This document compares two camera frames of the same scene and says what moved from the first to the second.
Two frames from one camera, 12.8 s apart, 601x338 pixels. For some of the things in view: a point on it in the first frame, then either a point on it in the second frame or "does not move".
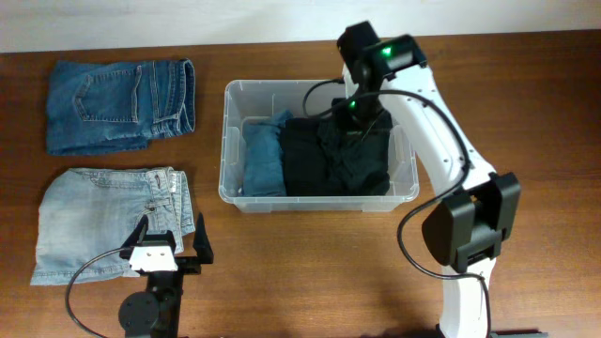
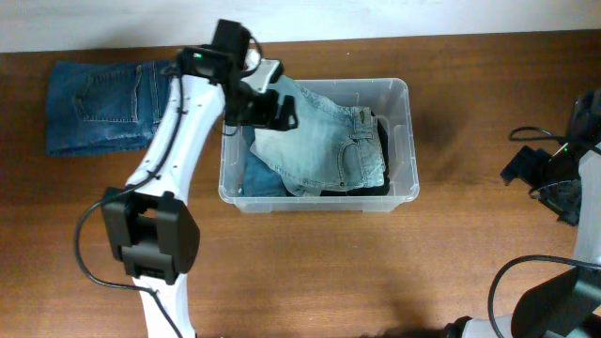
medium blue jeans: [264, 157] does not move
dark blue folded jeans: [96, 108] does not move
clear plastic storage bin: [250, 99] does not move
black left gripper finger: [201, 241] -> [287, 110]
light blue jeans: [87, 212] -> [332, 147]
